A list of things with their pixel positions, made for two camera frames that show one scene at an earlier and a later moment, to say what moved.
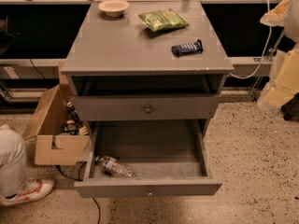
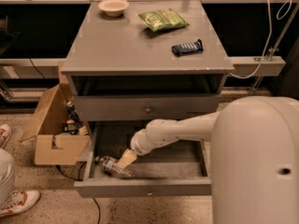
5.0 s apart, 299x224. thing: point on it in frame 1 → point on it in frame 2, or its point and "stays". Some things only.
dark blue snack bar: [187, 49] stays
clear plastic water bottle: [113, 166] stays
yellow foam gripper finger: [276, 17] → [141, 144]
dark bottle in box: [73, 114] stays
